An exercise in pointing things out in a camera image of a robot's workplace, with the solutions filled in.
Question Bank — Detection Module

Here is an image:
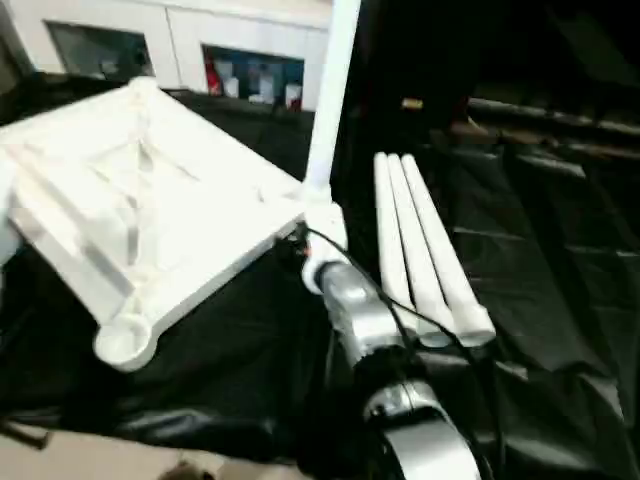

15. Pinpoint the dark robot foot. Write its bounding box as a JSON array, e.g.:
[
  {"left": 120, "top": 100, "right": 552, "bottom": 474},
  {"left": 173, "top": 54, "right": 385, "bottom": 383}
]
[{"left": 159, "top": 462, "right": 221, "bottom": 480}]

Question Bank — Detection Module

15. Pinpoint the white plastic table leg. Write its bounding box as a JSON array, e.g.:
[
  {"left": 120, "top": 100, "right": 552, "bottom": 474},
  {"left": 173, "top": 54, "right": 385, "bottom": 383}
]
[
  {"left": 387, "top": 153, "right": 451, "bottom": 349},
  {"left": 401, "top": 153, "right": 496, "bottom": 347},
  {"left": 373, "top": 152, "right": 426, "bottom": 346},
  {"left": 298, "top": 0, "right": 362, "bottom": 204}
]

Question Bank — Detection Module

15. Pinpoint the black metal stand leg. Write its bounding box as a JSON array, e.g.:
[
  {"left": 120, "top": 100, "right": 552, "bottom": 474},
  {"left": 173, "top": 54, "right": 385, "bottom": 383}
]
[{"left": 0, "top": 419, "right": 51, "bottom": 449}]

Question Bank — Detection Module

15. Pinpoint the black mat cover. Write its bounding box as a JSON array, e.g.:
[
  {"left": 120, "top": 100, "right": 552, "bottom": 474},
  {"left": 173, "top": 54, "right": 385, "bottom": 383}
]
[{"left": 0, "top": 69, "right": 640, "bottom": 480}]

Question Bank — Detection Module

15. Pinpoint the white plastic table top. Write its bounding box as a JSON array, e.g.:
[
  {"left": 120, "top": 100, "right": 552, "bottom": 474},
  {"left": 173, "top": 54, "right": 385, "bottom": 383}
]
[{"left": 0, "top": 77, "right": 334, "bottom": 374}]

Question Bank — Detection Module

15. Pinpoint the white cabinet with glass doors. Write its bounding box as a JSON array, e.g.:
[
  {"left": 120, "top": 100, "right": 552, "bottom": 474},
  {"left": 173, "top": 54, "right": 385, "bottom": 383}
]
[{"left": 14, "top": 0, "right": 334, "bottom": 114}]

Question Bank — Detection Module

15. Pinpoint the grey metal rod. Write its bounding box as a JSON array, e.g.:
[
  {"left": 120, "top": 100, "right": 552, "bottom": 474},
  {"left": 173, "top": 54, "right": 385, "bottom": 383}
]
[{"left": 469, "top": 97, "right": 640, "bottom": 146}]

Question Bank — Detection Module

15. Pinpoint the black case with gold label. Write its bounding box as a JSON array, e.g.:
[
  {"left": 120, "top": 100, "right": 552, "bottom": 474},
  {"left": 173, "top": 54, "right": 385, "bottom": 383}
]
[{"left": 349, "top": 0, "right": 471, "bottom": 141}]

